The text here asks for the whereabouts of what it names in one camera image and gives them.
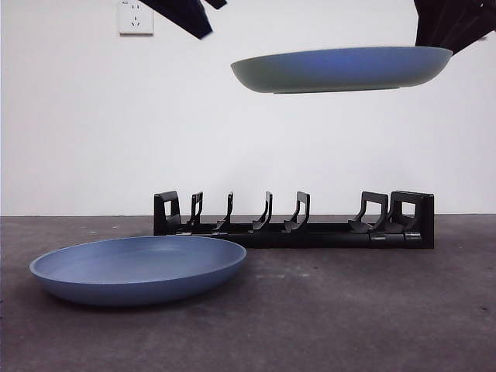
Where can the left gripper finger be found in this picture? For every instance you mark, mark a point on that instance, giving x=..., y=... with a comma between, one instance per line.
x=217, y=3
x=182, y=15

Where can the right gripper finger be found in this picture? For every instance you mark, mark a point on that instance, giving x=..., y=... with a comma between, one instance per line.
x=430, y=23
x=476, y=27

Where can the green plate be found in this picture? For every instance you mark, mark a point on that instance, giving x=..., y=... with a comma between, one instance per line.
x=341, y=71

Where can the blue plate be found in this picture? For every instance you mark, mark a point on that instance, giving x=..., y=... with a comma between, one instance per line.
x=135, y=271

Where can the black plate rack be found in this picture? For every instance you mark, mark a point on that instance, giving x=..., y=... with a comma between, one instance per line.
x=329, y=240

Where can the white wall socket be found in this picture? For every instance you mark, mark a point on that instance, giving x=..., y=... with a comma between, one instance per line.
x=135, y=19

